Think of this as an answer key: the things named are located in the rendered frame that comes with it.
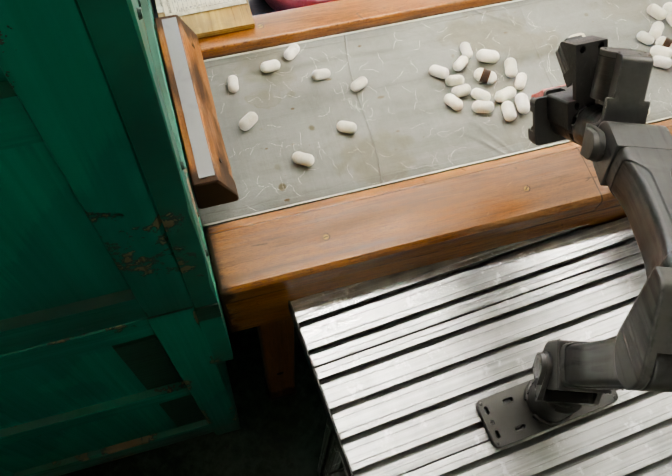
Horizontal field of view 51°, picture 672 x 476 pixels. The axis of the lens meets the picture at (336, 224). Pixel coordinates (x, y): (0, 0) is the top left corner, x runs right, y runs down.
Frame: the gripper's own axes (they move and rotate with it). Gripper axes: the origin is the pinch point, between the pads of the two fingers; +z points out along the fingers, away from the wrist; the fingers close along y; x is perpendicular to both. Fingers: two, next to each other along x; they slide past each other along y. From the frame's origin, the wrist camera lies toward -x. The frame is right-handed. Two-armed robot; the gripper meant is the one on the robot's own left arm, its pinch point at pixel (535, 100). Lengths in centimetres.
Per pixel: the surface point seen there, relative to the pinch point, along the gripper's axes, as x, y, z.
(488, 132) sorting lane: 6.9, 3.2, 9.8
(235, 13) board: -15, 38, 30
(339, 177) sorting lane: 8.3, 28.7, 8.3
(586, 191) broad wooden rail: 14.7, -6.3, -3.2
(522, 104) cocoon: 3.7, -3.2, 10.4
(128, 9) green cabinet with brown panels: -26, 51, -46
